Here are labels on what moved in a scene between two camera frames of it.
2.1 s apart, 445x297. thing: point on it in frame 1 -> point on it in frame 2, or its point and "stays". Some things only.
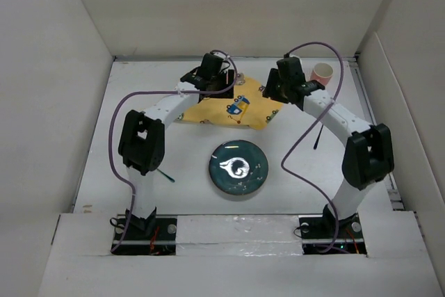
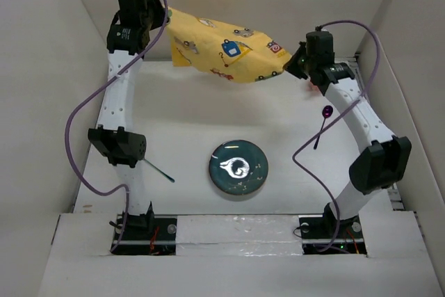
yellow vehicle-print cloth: [251, 106] -> [222, 51]
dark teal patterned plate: [238, 167] stays
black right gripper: [270, 90] -> [292, 65]
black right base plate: [326, 236] stays
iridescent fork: [170, 179] stays
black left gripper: [225, 77] -> [151, 1]
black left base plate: [131, 239] stays
